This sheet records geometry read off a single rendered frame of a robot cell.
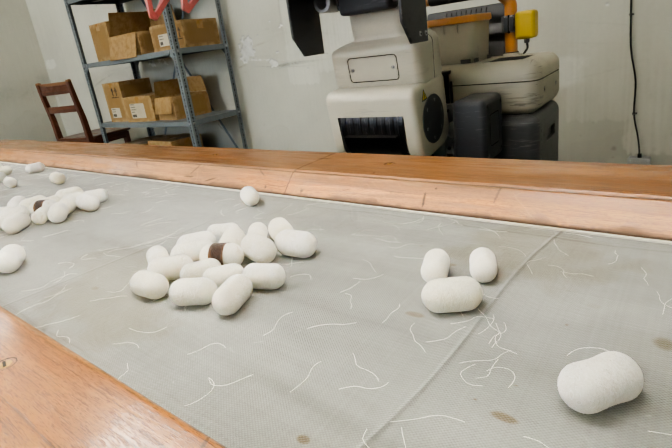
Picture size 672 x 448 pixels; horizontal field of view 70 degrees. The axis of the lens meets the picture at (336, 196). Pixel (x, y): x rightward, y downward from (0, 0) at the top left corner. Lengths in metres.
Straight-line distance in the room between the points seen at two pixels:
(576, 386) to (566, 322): 0.08
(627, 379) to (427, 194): 0.28
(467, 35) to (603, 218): 0.91
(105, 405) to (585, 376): 0.21
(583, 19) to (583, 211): 1.94
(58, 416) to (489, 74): 1.11
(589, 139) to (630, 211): 1.97
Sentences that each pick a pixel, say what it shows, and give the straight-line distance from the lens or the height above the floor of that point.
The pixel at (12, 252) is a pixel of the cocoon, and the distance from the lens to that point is 0.54.
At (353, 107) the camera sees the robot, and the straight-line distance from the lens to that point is 1.04.
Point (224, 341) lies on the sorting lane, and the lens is 0.31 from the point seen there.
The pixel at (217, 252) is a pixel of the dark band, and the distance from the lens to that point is 0.40.
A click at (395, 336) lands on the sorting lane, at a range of 0.29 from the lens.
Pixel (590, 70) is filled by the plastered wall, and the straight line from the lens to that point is 2.34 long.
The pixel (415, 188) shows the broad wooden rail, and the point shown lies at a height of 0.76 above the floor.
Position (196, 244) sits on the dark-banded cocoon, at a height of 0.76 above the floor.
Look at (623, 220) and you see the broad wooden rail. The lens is 0.42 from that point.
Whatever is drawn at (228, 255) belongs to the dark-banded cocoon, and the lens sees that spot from 0.39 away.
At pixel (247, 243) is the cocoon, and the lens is 0.40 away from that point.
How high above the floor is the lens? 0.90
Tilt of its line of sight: 18 degrees down
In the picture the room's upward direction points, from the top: 8 degrees counter-clockwise
